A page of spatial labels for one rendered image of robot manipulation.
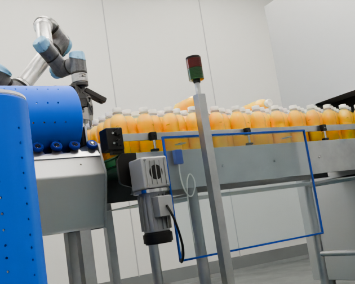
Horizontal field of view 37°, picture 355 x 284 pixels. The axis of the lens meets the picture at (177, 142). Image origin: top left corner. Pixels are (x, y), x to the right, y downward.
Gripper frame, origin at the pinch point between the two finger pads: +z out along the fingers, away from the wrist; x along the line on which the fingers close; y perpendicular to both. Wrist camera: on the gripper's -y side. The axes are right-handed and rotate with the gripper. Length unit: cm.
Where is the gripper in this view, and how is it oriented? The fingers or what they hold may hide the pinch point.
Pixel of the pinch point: (89, 125)
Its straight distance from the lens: 251.3
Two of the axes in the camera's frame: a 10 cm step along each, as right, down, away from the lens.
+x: 5.2, -2.0, -8.3
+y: -8.4, 0.5, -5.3
